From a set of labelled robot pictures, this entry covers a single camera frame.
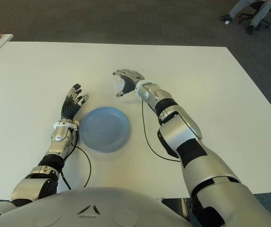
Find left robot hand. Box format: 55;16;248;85
60;83;90;122

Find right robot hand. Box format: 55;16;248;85
112;69;146;98

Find white charger block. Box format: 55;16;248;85
112;75;125;92

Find blue plastic plate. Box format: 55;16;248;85
79;106;131;153

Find grey robot torso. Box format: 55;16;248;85
0;186;197;227

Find black office chair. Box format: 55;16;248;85
237;0;271;29

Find dark stand under table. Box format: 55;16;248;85
160;197;194;223

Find seated person grey trousers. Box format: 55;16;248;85
219;0;271;35

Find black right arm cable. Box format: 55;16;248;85
140;98;182;163

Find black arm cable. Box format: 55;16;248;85
140;98;182;163
59;122;92;191

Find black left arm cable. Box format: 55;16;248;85
59;122;92;191

